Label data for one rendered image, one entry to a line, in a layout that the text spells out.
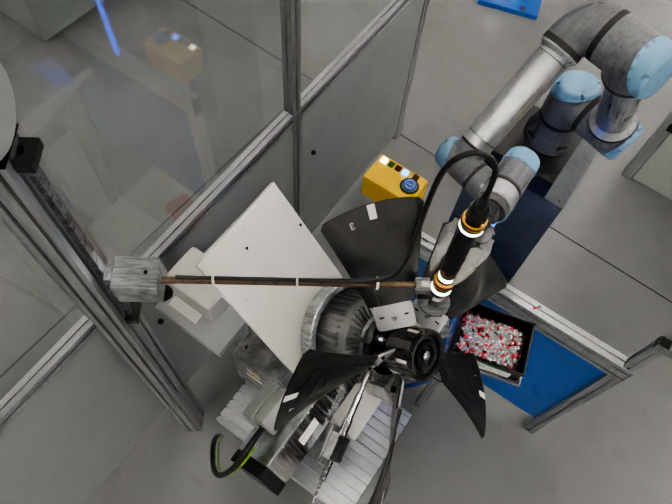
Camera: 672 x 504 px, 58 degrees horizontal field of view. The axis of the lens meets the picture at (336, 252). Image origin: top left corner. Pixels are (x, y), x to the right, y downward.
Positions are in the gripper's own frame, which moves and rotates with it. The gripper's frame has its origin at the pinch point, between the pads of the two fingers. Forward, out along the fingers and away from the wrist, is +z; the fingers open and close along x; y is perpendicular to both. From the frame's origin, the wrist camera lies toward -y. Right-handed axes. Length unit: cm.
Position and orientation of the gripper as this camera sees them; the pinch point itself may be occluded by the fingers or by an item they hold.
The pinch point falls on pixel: (445, 271)
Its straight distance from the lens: 116.5
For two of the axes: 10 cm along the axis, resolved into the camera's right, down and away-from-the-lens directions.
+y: -0.5, 4.6, 8.8
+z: -5.7, 7.1, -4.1
